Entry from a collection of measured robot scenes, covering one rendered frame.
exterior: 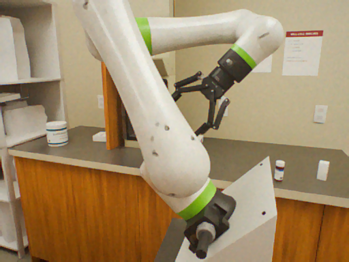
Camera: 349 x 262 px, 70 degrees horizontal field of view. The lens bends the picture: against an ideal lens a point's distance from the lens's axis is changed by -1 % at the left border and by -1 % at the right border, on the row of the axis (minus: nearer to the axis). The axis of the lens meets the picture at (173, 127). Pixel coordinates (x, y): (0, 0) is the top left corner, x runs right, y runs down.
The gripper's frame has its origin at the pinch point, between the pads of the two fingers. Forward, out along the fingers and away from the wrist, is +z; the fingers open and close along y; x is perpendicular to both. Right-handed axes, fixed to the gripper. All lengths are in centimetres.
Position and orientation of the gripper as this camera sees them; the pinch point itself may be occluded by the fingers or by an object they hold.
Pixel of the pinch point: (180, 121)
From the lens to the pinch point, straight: 79.3
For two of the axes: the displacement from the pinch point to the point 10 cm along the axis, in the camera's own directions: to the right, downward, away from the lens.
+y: 6.0, 7.2, -3.5
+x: 4.2, 0.9, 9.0
